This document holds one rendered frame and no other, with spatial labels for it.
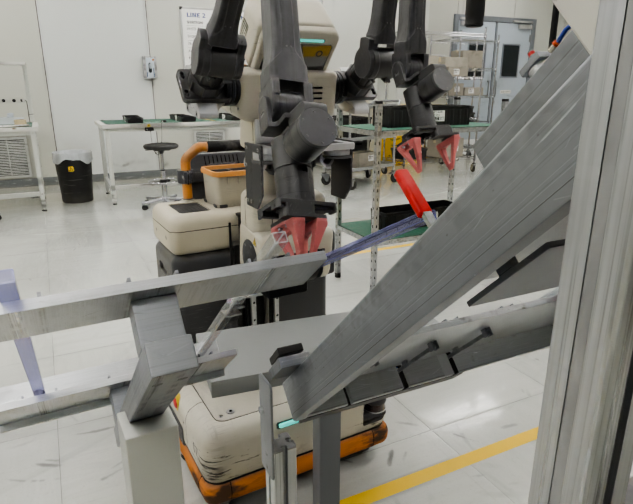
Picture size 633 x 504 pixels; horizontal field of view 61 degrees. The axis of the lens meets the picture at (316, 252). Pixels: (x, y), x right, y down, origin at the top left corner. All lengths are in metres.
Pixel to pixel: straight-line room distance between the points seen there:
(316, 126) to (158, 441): 0.44
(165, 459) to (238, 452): 0.92
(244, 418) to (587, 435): 1.33
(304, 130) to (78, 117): 6.65
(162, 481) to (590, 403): 0.51
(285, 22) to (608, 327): 0.68
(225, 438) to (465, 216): 1.23
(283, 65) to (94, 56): 6.53
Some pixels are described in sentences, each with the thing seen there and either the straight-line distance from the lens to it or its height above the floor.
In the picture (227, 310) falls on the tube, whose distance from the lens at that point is 0.65.
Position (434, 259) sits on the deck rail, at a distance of 0.48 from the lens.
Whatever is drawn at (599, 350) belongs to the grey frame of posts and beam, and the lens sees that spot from 0.33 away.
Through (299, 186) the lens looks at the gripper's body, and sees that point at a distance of 0.77.
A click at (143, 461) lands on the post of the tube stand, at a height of 0.77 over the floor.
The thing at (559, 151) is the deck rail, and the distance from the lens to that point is 0.38.
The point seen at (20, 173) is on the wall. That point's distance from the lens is 7.38.
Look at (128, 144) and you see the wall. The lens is 7.40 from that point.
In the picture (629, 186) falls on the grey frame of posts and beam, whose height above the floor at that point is 1.14.
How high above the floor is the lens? 1.18
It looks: 17 degrees down
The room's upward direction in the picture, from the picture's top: straight up
